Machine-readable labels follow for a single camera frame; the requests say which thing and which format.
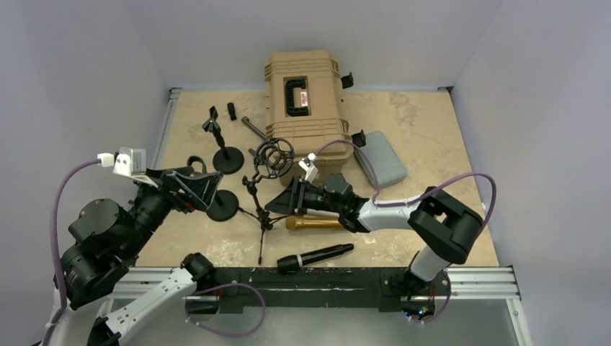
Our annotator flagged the grey zip pouch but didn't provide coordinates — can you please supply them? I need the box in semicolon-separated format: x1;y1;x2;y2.
352;130;407;189

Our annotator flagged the small black clip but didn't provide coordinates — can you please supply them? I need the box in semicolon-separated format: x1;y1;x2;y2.
227;102;237;121

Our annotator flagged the gold microphone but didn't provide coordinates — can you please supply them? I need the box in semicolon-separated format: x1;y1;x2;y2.
285;216;343;231

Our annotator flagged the black round-base stand front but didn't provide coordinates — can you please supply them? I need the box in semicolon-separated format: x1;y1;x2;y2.
186;155;240;223

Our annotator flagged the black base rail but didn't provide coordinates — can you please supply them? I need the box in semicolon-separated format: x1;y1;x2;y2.
186;267;451;317

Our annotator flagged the black microphone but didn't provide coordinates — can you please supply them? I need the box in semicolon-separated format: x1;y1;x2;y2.
277;244;354;275

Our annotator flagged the white microphone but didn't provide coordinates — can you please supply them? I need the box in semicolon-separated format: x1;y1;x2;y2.
304;209;339;219

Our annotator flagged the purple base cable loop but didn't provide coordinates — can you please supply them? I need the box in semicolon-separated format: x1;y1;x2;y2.
184;281;267;338

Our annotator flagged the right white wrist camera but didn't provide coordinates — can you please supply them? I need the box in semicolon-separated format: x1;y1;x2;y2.
298;153;318;183

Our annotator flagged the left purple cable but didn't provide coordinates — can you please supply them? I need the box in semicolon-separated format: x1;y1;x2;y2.
42;158;104;346

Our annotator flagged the black round-base stand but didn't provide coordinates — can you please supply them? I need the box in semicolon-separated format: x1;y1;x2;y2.
186;155;240;223
202;106;244;174

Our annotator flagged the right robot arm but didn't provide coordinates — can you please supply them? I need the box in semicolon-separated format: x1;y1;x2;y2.
265;173;489;293

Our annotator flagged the black L-shaped bracket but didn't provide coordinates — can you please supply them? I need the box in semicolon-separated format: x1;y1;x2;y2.
241;116;267;158

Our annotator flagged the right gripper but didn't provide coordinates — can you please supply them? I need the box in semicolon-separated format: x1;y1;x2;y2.
265;175;342;217

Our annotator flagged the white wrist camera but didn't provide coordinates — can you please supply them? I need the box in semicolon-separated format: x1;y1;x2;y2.
298;153;318;183
97;147;158;187

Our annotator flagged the black tripod mic stand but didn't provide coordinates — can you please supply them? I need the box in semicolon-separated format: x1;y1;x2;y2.
240;138;295;265

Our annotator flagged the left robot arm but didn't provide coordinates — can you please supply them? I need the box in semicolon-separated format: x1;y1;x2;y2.
42;166;223;345

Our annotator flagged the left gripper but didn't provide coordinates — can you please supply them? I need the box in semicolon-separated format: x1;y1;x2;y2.
120;164;222;257

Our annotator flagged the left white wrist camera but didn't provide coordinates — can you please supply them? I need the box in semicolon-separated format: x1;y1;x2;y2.
97;147;158;187

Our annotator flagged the tan plastic tool case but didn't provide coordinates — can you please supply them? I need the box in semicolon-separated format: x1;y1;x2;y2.
264;50;354;186

